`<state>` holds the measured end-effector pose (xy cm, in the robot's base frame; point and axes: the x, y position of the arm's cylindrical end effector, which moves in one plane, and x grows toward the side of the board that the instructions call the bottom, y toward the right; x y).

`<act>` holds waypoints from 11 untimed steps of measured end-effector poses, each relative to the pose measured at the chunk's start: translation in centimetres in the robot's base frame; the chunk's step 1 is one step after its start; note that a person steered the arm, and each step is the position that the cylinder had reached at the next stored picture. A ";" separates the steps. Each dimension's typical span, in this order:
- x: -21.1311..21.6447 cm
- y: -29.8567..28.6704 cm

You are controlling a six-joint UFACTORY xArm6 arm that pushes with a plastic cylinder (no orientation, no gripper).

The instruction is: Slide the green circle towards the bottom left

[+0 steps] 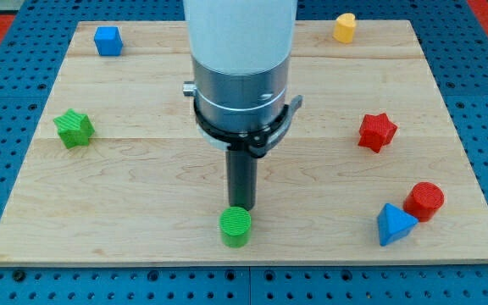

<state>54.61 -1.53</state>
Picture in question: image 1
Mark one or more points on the green star block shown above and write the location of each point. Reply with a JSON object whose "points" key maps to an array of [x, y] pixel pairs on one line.
{"points": [[74, 129]]}

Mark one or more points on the yellow heart block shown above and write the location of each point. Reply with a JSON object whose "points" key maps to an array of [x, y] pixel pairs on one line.
{"points": [[345, 26]]}

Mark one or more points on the blue cube block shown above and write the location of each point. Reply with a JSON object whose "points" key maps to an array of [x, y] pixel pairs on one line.
{"points": [[108, 41]]}

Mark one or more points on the green cylinder block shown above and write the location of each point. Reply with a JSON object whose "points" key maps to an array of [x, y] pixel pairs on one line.
{"points": [[235, 225]]}

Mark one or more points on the wooden board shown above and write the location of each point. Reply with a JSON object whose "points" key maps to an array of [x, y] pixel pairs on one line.
{"points": [[148, 189]]}

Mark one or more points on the red star block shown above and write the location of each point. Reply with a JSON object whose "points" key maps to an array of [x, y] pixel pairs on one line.
{"points": [[376, 131]]}

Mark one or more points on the blue triangle block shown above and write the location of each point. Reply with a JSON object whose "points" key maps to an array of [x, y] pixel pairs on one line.
{"points": [[394, 224]]}

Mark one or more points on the red cylinder block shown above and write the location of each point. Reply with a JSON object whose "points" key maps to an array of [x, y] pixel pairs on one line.
{"points": [[423, 201]]}

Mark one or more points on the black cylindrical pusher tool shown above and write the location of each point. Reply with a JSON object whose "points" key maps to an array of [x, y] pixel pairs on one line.
{"points": [[241, 179]]}

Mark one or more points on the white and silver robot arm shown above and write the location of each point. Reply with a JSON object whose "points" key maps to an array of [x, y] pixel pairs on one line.
{"points": [[240, 52]]}

